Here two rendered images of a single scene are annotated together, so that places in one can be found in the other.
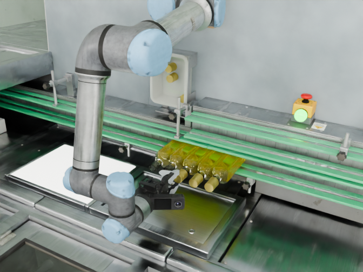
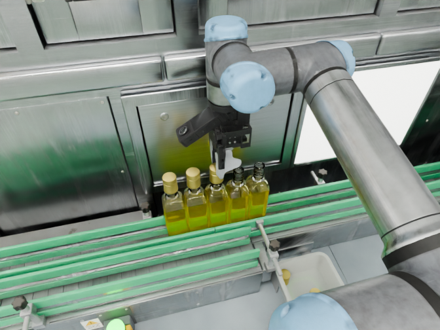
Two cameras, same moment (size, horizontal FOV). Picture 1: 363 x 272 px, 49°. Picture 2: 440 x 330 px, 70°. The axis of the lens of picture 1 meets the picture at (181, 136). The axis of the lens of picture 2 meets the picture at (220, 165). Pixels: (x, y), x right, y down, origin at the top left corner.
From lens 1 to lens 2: 67 cm
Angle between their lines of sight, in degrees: 22
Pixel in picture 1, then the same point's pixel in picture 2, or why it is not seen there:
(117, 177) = (256, 91)
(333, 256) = (8, 180)
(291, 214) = (91, 204)
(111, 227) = (228, 25)
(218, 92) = (245, 305)
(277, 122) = (141, 304)
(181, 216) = not seen: hidden behind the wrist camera
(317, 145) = (69, 300)
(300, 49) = not seen: outside the picture
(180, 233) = (174, 105)
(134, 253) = not seen: hidden behind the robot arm
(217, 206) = (165, 165)
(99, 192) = (272, 55)
